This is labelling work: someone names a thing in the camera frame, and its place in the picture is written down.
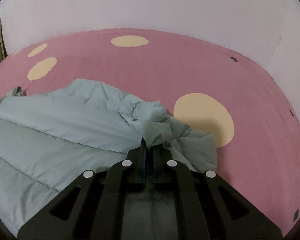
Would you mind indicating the light blue quilted jacket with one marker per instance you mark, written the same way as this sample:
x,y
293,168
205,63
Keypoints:
x,y
65,130

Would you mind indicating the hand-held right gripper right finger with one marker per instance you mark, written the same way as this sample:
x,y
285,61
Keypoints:
x,y
155,167

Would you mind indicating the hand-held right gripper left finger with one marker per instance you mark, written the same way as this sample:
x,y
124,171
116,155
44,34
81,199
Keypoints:
x,y
143,162

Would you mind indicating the bed with pink dotted sheet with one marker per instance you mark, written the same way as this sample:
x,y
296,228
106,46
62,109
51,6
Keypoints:
x,y
252,100

